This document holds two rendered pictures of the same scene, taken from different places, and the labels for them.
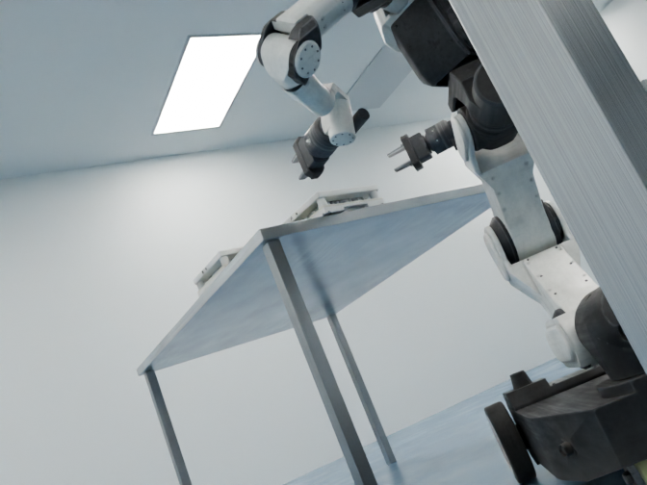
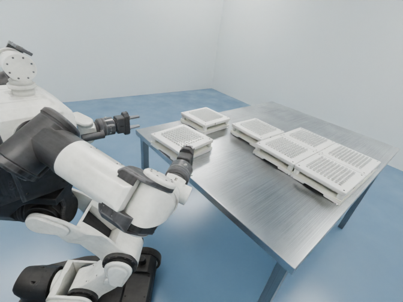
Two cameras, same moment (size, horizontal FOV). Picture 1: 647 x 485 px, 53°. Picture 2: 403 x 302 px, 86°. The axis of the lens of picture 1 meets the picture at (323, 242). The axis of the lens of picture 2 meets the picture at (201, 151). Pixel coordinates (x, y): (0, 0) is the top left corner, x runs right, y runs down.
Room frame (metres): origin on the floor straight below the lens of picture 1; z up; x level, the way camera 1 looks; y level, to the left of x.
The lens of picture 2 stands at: (1.88, -1.11, 1.47)
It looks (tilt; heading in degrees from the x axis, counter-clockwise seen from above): 31 degrees down; 81
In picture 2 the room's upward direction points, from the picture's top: 7 degrees clockwise
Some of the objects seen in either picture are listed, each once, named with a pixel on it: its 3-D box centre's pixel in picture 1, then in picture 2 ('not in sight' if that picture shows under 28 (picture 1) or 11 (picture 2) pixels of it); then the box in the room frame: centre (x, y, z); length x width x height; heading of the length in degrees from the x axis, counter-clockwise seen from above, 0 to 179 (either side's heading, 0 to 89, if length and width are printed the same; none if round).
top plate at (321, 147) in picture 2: not in sight; (307, 139); (2.72, 0.03, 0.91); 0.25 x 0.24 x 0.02; 123
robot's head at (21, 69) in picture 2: not in sight; (17, 68); (1.47, -0.47, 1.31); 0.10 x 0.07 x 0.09; 131
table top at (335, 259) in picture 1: (308, 287); (276, 142); (2.57, 0.12, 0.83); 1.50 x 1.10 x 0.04; 35
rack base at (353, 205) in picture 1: (332, 222); (182, 145); (1.93, -0.05, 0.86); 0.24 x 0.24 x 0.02; 41
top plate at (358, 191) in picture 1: (326, 209); (182, 138); (1.93, -0.05, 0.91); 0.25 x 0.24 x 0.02; 131
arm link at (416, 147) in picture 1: (426, 145); (183, 166); (1.93, -0.42, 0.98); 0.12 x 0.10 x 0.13; 74
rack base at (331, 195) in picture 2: not in sight; (325, 179); (2.65, -0.31, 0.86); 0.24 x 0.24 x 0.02; 33
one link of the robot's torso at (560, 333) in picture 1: (600, 327); (78, 283); (1.45, -0.48, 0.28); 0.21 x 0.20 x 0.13; 176
